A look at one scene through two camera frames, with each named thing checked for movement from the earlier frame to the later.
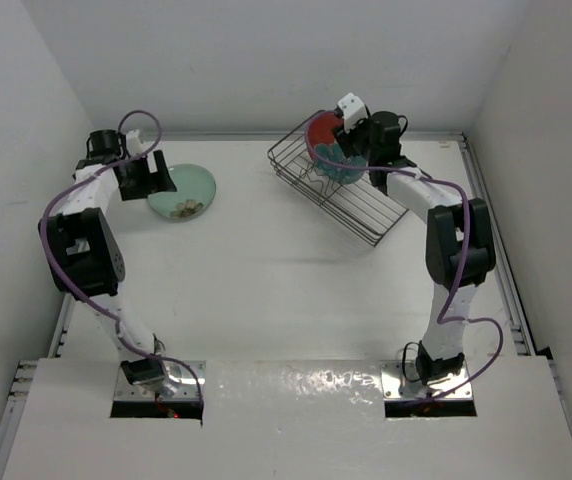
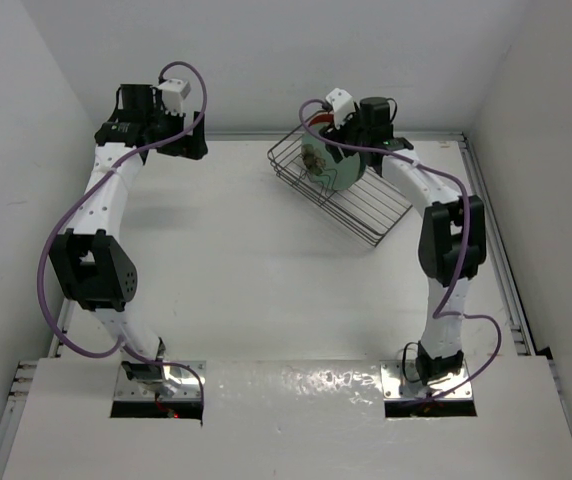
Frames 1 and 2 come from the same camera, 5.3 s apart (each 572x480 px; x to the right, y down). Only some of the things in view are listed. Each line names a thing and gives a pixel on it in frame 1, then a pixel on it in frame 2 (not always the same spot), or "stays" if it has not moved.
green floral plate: (195, 191) to (324, 169)
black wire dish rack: (360, 206) stays
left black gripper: (159, 180) to (187, 146)
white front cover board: (317, 419) stays
